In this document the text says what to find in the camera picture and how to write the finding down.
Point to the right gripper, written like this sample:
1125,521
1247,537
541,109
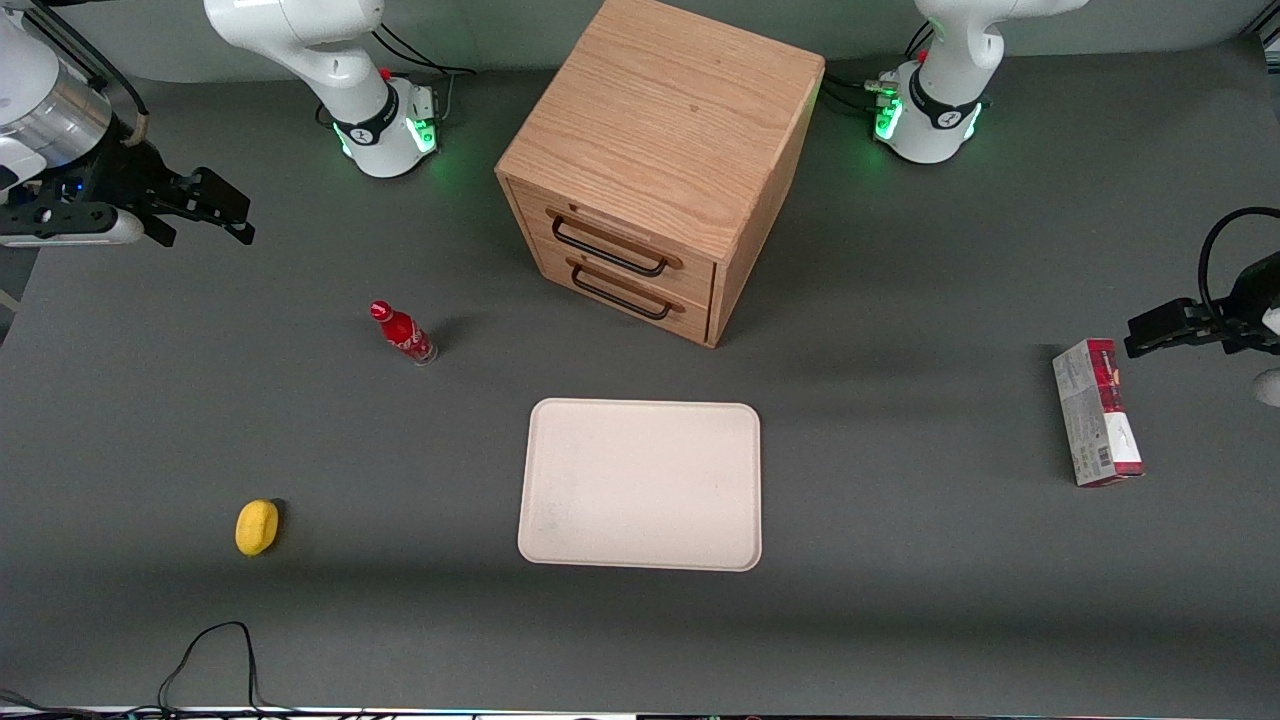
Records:
128,176

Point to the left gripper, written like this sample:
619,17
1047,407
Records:
1246,303

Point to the wooden drawer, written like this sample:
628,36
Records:
640,250
690,315

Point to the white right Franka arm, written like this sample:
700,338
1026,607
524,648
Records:
340,60

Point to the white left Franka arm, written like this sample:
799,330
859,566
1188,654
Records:
945,90

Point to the wooden drawer cabinet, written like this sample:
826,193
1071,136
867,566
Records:
660,120

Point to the red and grey carton box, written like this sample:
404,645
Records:
1095,420

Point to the red cola bottle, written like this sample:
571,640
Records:
403,333

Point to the yellow lemon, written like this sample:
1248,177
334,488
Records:
257,527

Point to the beige plastic tray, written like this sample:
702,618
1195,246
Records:
640,485

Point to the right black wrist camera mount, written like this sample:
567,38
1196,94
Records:
120,180

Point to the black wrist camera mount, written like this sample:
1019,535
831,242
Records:
1250,295
120,180

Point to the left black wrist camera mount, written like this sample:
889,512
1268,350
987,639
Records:
1250,295

